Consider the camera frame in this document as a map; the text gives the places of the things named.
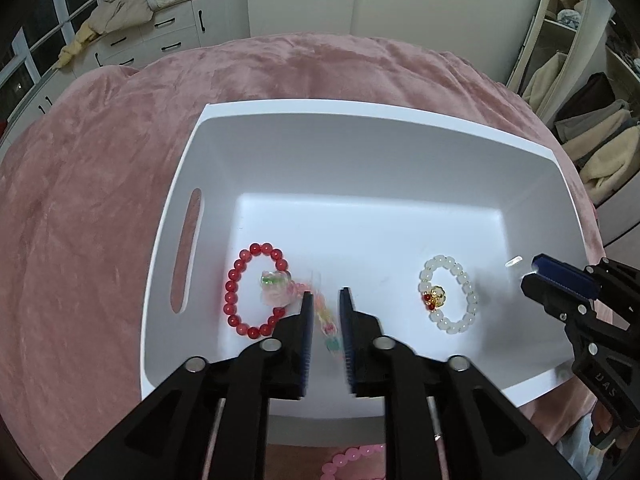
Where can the dark brown hanging garment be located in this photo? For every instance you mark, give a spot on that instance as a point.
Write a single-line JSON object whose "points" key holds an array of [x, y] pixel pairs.
{"points": [[595, 95]]}

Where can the light blue cloth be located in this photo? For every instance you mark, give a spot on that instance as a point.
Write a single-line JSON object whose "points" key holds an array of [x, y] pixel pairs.
{"points": [[575, 452]]}

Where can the beige clothing pile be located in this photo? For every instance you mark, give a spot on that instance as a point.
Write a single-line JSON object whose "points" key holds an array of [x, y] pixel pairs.
{"points": [[117, 10]]}

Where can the window with white frame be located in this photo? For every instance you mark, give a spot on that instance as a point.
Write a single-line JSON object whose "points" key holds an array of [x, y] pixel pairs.
{"points": [[45, 40]]}

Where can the white plastic storage box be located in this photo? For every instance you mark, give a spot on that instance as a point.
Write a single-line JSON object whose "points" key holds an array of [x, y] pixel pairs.
{"points": [[360, 210]]}

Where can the person's right hand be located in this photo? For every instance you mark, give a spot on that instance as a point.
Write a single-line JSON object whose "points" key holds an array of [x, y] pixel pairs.
{"points": [[600, 420]]}

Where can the cream fleece garment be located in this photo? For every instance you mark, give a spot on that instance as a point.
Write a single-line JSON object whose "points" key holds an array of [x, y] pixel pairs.
{"points": [[610, 160]]}

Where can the pink plush blanket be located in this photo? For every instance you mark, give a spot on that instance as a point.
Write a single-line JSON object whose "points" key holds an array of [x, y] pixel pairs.
{"points": [[100, 210]]}

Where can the white drawer cabinet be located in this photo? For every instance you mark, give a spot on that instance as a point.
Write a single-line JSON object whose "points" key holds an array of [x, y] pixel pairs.
{"points": [[200, 25]]}

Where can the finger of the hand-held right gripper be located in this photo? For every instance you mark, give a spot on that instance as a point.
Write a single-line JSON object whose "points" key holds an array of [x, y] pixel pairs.
{"points": [[566, 276], [619, 280]]}

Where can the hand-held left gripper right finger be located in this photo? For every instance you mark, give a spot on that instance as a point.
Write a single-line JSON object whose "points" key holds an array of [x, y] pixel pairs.
{"points": [[347, 340]]}

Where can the cream hanging coat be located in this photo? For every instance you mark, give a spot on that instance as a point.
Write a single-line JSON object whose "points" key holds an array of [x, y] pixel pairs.
{"points": [[545, 80]]}

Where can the grey hanging garment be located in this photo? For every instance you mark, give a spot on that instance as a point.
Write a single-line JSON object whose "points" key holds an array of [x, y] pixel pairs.
{"points": [[590, 122]]}

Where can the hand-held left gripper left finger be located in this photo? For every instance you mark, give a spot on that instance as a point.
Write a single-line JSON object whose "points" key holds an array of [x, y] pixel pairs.
{"points": [[306, 340]]}

